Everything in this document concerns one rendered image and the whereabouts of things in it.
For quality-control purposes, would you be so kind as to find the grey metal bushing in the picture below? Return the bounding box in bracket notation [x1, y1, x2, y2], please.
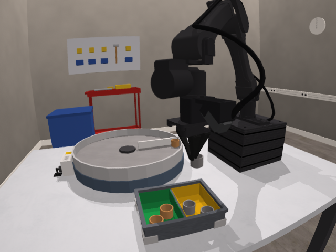
[200, 206, 214, 214]
[183, 200, 196, 215]
[190, 154, 203, 169]

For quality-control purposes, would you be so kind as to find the bronze bushing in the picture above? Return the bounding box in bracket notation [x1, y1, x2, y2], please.
[149, 215, 164, 224]
[160, 204, 173, 220]
[171, 139, 179, 147]

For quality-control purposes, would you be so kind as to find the green bin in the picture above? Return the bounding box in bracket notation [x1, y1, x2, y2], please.
[139, 189, 184, 224]

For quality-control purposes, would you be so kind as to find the yellow bin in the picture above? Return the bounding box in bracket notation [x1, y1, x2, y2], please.
[171, 183, 220, 217]

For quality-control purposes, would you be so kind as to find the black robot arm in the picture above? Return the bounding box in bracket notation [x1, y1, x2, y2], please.
[151, 0, 270, 134]

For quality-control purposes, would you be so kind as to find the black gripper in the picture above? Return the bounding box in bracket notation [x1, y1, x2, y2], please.
[167, 95, 211, 161]

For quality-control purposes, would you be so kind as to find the dark grey divided bin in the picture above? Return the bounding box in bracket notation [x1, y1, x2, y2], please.
[134, 178, 228, 241]

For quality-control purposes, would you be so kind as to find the grey round turntable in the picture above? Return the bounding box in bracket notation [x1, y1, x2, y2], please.
[54, 129, 184, 193]

